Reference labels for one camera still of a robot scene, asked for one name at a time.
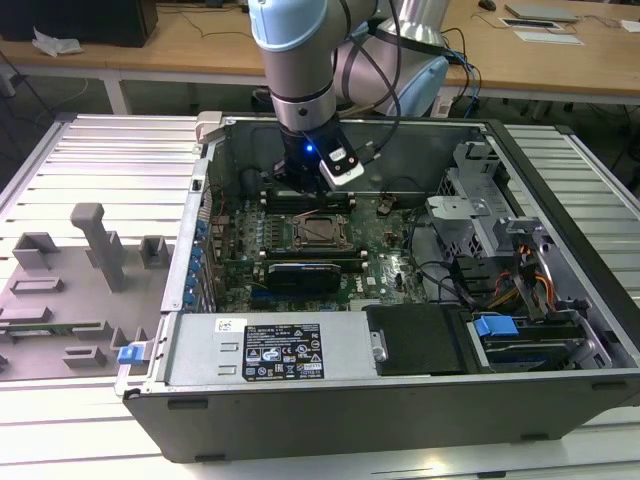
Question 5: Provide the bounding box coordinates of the black CPU socket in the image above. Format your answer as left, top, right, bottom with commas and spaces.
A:
288, 212, 352, 252

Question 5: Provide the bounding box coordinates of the grey case release latch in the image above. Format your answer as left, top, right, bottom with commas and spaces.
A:
195, 111, 225, 146

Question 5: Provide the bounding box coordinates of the black expansion card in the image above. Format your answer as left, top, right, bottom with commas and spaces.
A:
267, 262, 344, 296

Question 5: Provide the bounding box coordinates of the green motherboard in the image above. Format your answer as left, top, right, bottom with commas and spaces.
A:
207, 192, 436, 314

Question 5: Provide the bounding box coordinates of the wooden desk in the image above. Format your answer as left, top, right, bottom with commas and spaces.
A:
0, 0, 640, 116

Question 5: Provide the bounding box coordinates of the silver metal drive cage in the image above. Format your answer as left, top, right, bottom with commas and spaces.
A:
427, 142, 516, 256

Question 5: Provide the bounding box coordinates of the black label sticker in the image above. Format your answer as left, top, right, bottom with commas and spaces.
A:
243, 322, 326, 380

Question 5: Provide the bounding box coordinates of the black plastic fan shroud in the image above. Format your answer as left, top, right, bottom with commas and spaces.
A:
362, 303, 474, 377

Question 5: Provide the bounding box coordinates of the silver power supply unit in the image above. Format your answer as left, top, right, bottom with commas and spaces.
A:
162, 312, 379, 386

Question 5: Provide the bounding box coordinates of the hard disk in blue carrier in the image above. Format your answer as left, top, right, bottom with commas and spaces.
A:
469, 313, 589, 369

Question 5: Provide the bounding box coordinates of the grey parts rack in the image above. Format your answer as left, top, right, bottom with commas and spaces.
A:
0, 202, 176, 384

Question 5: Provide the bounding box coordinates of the blue plastic case latch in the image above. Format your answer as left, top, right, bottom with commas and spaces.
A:
116, 343, 144, 367

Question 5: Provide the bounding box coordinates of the large black box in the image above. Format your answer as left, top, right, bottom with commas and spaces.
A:
0, 0, 160, 49

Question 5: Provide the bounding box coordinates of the black open PC case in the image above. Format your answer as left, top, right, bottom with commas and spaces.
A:
114, 110, 640, 464

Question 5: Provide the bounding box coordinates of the crumpled white paper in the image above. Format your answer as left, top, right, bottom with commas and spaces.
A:
31, 27, 83, 57

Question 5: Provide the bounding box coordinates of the grey closed laptop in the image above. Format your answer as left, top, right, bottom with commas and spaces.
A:
503, 2, 581, 24

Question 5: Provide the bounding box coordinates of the green RAM stick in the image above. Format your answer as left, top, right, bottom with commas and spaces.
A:
0, 323, 104, 337

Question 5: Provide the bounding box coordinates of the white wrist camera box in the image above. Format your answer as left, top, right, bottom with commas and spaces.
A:
318, 147, 365, 190

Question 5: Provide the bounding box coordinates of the black robot camera cable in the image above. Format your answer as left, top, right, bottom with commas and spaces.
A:
339, 0, 403, 159

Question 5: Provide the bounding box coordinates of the thin black desk cable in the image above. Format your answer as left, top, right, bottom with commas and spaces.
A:
154, 3, 261, 52

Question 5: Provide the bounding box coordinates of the black internal cable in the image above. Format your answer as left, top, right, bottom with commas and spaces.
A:
407, 209, 476, 306

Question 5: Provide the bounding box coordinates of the blue cable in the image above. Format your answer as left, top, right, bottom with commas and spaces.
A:
448, 47, 484, 109

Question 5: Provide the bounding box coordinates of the orange yellow wire bundle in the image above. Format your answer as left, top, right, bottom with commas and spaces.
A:
492, 244, 556, 309

